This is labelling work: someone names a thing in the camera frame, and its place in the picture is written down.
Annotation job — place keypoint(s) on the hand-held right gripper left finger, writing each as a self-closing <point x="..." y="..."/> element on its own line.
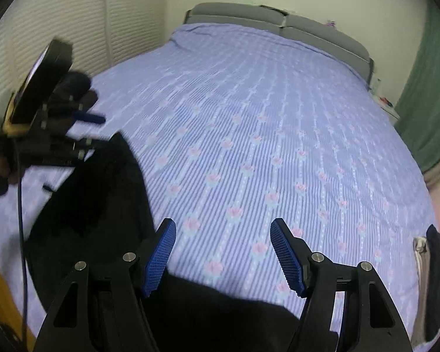
<point x="161" y="253"/>

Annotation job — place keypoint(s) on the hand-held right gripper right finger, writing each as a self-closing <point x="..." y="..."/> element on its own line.
<point x="286" y="256"/>

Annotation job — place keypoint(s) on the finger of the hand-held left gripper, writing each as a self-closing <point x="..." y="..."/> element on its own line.
<point x="90" y="118"/>
<point x="88" y="145"/>

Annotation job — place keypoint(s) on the black pants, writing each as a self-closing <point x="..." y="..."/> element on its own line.
<point x="95" y="198"/>

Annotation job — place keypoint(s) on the brown folded garment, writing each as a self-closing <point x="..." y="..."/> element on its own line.
<point x="90" y="99"/>

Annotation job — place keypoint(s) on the dark navy folded garment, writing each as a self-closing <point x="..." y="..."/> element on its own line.
<point x="75" y="80"/>

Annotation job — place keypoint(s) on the white louvered wardrobe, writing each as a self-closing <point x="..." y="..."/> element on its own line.
<point x="58" y="14"/>

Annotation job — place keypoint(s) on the blue floral bed sheet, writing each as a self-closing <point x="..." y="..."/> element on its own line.
<point x="260" y="117"/>

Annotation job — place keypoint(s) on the black folded garment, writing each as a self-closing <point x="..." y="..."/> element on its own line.
<point x="438" y="282"/>

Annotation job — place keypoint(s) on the grey padded headboard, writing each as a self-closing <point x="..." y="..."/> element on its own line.
<point x="234" y="13"/>

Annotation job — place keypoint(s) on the white nightstand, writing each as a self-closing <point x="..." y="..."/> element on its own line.
<point x="388" y="110"/>

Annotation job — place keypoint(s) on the small red item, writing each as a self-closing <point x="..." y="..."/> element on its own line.
<point x="385" y="101"/>

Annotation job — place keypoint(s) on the green curtain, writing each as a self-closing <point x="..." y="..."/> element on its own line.
<point x="432" y="99"/>

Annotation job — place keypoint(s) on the small pink item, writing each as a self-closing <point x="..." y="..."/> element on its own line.
<point x="330" y="23"/>

